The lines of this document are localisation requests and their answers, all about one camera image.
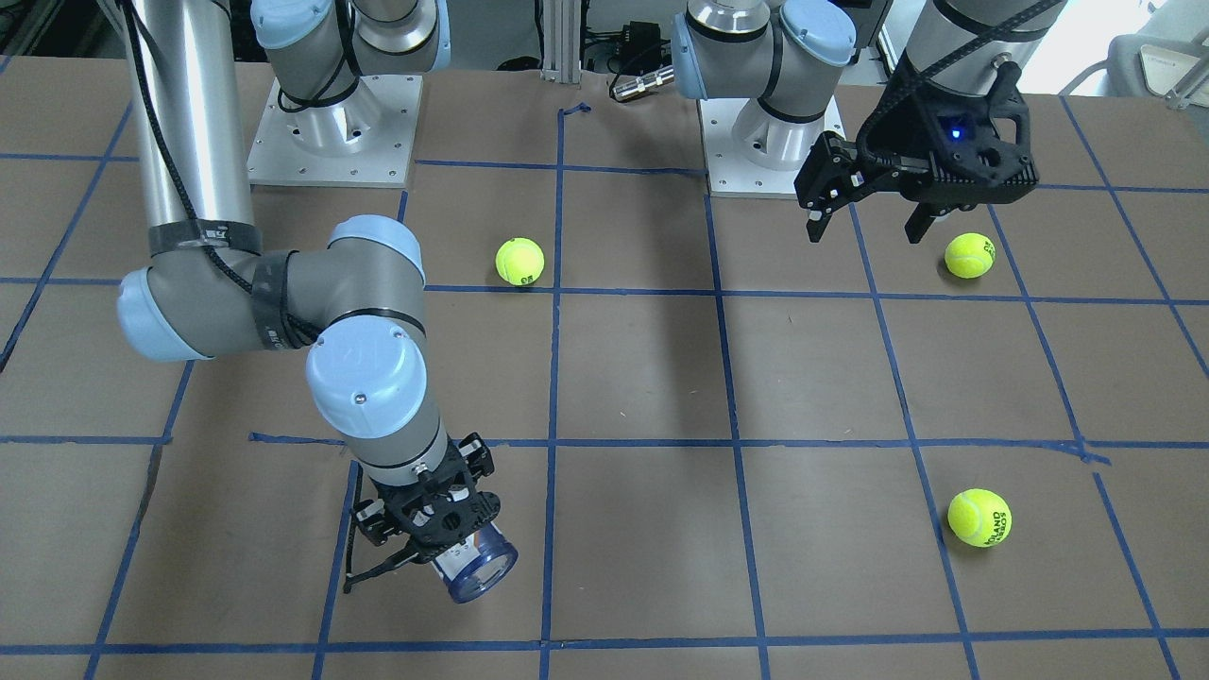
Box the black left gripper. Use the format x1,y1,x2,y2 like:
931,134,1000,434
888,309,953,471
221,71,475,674
793,58,1040,244

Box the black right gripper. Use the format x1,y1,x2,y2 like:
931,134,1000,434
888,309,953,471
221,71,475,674
342,434,501,594

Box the white blue tennis ball can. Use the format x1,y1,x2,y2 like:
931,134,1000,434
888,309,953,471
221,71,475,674
432,520,519,605

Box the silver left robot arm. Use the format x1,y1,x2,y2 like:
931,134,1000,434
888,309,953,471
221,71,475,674
671,1,1064,244

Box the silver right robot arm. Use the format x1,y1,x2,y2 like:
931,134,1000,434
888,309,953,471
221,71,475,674
103,1,517,604

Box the yellow tennis ball centre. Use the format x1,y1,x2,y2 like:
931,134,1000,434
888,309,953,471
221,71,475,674
943,232,997,280
494,237,545,287

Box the yellow tennis ball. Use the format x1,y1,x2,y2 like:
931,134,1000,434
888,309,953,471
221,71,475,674
943,232,997,280
494,237,545,287
945,489,1013,548

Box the yellow tennis ball far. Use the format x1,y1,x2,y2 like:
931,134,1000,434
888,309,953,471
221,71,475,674
945,489,1013,548

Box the silver cylindrical connector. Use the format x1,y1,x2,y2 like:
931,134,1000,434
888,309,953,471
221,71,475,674
609,65,676,104

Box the aluminium frame post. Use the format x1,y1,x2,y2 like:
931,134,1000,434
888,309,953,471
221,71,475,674
538,0,586,86

